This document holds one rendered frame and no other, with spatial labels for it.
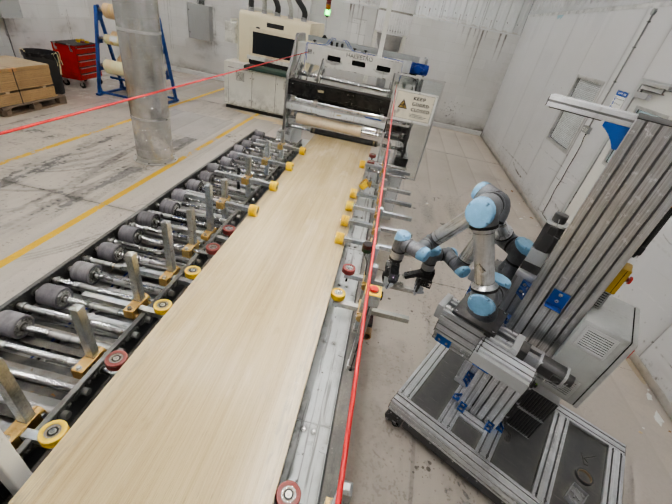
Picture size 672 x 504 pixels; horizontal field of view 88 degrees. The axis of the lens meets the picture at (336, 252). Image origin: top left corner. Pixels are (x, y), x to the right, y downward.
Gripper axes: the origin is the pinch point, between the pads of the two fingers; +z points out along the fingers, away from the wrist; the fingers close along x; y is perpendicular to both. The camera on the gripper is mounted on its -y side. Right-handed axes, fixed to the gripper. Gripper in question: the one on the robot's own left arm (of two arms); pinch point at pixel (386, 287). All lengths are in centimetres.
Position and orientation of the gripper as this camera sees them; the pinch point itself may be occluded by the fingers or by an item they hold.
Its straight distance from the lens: 196.1
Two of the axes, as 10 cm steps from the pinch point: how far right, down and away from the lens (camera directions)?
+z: -1.6, 8.1, 5.7
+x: -9.7, -2.3, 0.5
